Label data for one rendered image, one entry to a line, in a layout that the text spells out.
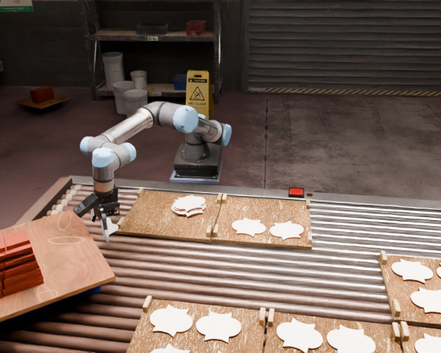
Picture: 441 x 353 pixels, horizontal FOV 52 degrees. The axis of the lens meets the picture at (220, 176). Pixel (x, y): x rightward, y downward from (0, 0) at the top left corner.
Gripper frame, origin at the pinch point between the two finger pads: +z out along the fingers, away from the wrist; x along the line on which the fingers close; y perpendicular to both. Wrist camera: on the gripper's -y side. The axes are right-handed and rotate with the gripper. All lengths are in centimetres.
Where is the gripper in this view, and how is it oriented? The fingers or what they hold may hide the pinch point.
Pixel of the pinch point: (99, 232)
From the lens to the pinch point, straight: 185.2
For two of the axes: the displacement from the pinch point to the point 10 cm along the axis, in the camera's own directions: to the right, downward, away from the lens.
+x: -5.6, -4.5, 7.0
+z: -1.1, 8.7, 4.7
